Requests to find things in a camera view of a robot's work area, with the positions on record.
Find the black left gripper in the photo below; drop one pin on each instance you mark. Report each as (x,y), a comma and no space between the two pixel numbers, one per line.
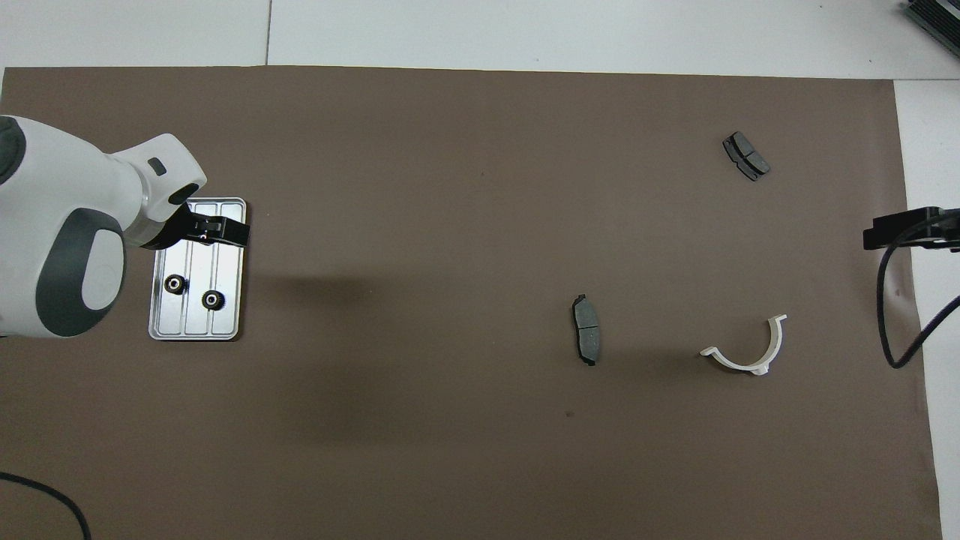
(178,232)

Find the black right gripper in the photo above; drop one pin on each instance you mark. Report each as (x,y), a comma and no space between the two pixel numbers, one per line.
(946,231)

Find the small black bearing gear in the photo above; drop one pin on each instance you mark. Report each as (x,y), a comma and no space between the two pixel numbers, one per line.
(204,238)

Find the large black bearing gear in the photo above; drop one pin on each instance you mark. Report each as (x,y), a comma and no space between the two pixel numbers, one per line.
(214,300)
(174,284)

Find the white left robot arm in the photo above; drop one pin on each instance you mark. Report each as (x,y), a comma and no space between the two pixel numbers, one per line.
(52,187)

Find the silver metal tray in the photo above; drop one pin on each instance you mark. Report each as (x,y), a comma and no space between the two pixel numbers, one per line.
(229,270)

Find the stacked dark brake pads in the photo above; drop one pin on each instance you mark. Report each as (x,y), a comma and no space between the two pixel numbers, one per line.
(750,157)

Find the black ribbed device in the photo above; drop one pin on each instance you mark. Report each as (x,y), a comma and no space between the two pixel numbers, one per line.
(937,22)

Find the brown paper table mat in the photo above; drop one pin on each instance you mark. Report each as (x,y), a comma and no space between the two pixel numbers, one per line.
(480,225)

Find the single gray brake pad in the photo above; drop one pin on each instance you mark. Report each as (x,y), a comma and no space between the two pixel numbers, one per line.
(587,334)

